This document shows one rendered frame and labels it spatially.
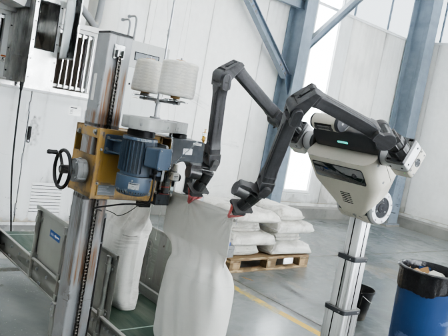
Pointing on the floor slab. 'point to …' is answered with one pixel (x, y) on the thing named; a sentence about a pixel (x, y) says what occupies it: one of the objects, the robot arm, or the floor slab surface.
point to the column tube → (74, 259)
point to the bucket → (366, 295)
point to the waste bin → (420, 301)
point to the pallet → (299, 261)
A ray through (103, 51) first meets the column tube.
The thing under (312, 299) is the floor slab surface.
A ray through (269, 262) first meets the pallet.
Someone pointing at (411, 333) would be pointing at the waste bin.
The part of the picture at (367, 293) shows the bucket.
